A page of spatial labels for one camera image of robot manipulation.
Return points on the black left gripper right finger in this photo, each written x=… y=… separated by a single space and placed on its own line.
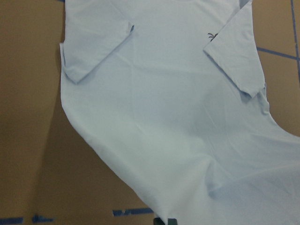
x=172 y=222

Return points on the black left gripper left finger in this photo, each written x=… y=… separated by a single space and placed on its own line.
x=158 y=222

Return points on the light blue t-shirt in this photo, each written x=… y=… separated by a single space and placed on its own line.
x=171 y=95

